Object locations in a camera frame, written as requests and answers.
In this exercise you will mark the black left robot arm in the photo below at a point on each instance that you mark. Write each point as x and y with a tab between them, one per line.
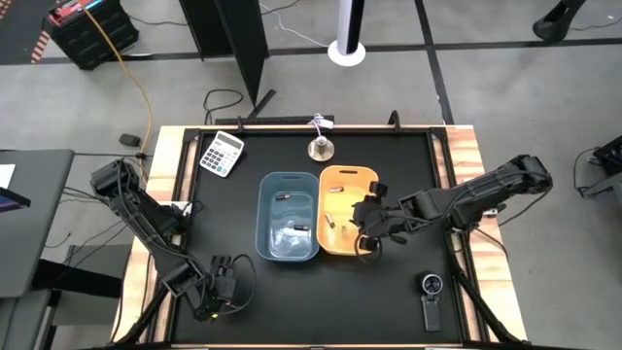
146	219

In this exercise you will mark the black plastic crate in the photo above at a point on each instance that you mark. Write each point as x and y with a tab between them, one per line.
92	39

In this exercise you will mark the copper black battery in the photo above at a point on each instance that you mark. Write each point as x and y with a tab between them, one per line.
336	189

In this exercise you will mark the white desktop calculator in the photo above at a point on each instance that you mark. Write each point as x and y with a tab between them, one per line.
221	155

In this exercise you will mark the yellow plastic storage bin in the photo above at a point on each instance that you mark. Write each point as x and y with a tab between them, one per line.
335	238

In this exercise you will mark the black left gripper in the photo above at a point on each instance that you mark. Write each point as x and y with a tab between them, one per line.
221	294

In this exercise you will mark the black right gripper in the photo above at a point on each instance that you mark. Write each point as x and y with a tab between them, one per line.
374	216

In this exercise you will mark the black handheld device round dial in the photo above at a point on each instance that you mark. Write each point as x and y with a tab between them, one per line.
431	311

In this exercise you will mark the black silver Energizer battery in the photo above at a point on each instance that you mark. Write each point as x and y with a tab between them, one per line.
301	227

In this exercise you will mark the white paper sheet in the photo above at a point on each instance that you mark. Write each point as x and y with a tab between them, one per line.
6	175

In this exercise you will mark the dark tablet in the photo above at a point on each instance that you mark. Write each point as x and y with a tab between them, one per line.
12	200

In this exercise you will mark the small copper battery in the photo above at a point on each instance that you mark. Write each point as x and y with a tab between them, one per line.
330	220

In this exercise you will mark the grey desk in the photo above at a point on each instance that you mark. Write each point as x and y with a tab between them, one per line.
34	228

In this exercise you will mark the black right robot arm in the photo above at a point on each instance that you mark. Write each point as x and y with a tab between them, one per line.
486	187

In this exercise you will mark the blue plastic storage bin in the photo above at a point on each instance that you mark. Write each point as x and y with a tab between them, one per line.
286	243

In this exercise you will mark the round metal desk bell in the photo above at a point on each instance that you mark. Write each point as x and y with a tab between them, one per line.
321	151

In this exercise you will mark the black divider panel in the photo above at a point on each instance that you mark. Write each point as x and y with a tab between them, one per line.
243	44

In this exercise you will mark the black stand leg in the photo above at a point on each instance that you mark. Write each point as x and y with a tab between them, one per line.
554	24

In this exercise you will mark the white pole with round base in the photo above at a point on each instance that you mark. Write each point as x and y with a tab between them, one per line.
347	53

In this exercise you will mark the small black power adapter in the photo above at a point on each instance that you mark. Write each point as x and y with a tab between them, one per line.
130	140

